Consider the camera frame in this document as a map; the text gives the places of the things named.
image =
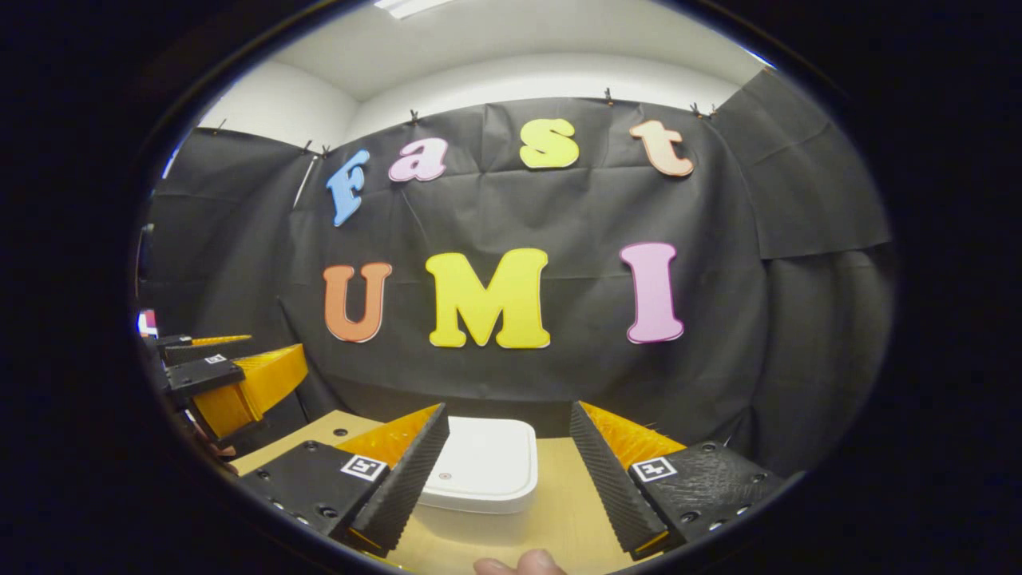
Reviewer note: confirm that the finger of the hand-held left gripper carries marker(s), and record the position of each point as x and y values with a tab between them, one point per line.
271	379
180	342

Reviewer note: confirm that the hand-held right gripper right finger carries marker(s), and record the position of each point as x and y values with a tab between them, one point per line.
611	483

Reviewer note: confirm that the wooden desktop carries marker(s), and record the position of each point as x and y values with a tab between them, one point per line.
559	511

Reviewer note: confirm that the white desktop garbage bin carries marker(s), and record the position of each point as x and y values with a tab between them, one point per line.
487	463

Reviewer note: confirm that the computer monitor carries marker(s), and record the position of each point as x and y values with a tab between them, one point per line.
147	323

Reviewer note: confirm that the ceiling light panel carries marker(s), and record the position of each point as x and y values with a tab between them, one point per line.
407	6

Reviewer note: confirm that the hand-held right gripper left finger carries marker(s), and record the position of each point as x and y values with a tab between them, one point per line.
407	487

